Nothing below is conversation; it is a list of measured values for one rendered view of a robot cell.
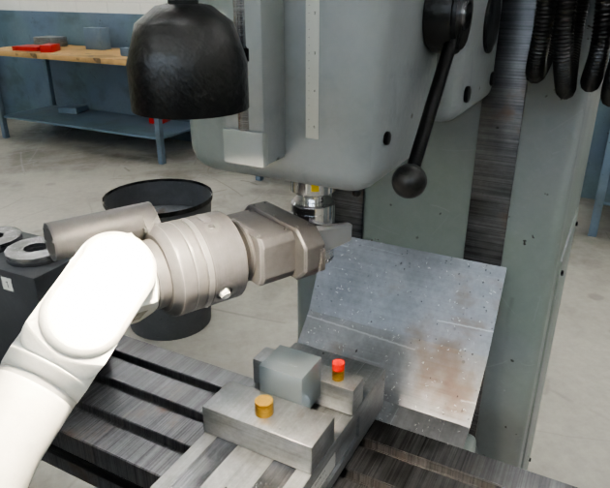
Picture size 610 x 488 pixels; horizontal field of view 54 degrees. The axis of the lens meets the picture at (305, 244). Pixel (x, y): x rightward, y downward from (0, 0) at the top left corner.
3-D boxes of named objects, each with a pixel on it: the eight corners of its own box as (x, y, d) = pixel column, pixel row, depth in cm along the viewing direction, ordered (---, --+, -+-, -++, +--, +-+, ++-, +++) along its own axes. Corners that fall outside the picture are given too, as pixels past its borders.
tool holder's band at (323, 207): (337, 215, 62) (337, 206, 62) (291, 217, 62) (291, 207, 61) (331, 200, 66) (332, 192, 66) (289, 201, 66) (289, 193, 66)
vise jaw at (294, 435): (311, 475, 67) (312, 447, 65) (203, 432, 73) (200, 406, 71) (334, 442, 71) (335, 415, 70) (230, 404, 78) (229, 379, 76)
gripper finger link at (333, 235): (347, 243, 66) (301, 257, 62) (348, 216, 64) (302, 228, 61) (356, 248, 65) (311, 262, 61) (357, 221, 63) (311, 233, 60)
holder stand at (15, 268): (55, 385, 93) (31, 270, 85) (-40, 350, 102) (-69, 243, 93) (109, 347, 103) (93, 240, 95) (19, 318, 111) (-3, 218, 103)
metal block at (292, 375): (301, 419, 73) (301, 379, 70) (259, 404, 75) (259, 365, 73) (320, 395, 77) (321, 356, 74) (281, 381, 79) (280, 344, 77)
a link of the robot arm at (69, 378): (172, 256, 50) (82, 400, 43) (146, 289, 57) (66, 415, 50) (105, 213, 49) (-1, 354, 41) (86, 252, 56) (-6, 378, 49)
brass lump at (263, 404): (267, 420, 69) (266, 409, 68) (251, 414, 70) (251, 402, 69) (277, 410, 71) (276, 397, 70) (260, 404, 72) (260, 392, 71)
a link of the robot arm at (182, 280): (222, 292, 52) (93, 333, 46) (185, 322, 61) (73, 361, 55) (176, 178, 54) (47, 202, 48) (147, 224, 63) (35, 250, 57)
